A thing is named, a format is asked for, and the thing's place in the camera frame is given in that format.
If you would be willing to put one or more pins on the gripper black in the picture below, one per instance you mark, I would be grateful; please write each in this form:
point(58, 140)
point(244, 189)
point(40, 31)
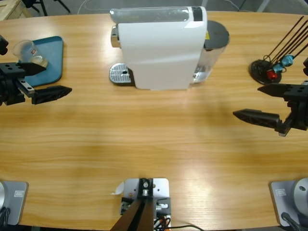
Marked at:
point(299, 110)
point(10, 86)

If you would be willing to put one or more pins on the clear glass cup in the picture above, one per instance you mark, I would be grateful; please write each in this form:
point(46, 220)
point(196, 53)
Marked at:
point(24, 50)

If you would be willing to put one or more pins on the white capsule coffee machine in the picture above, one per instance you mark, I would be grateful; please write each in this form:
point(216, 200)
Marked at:
point(156, 55)

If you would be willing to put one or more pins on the red coffee capsule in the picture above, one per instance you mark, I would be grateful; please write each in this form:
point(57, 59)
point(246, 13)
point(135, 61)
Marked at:
point(272, 75)

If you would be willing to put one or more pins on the teal coffee capsule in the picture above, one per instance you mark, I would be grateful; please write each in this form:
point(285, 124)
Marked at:
point(288, 60)
point(278, 68)

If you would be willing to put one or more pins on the teal plastic tray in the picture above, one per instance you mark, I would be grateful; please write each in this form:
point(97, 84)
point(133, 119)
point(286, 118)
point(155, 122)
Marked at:
point(54, 62)

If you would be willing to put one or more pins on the black capsule holder with rods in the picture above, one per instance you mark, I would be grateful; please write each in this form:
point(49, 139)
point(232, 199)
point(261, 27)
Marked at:
point(258, 69)

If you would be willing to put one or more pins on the black tripod legs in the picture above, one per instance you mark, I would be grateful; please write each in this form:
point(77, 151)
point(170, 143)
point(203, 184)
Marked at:
point(43, 6)

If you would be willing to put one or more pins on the metal drip tray grille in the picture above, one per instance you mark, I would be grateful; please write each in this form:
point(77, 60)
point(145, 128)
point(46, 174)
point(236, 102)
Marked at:
point(119, 71)

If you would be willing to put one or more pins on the clear water tank dark lid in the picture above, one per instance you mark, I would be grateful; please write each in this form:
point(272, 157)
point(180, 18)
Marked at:
point(216, 33)

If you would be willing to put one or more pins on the grey metal leg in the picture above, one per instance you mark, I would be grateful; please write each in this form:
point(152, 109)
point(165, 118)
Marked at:
point(263, 6)

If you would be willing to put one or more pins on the white tape tab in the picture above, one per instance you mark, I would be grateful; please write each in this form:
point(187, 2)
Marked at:
point(119, 188)

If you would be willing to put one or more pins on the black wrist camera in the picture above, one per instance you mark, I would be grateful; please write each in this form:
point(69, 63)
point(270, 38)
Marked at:
point(3, 45)
point(306, 66)

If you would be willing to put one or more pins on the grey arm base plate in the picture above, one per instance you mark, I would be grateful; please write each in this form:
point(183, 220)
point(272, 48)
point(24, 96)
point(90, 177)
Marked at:
point(16, 199)
point(281, 199)

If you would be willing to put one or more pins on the white mount block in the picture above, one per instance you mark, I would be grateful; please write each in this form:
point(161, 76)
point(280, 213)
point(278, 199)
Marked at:
point(161, 190)

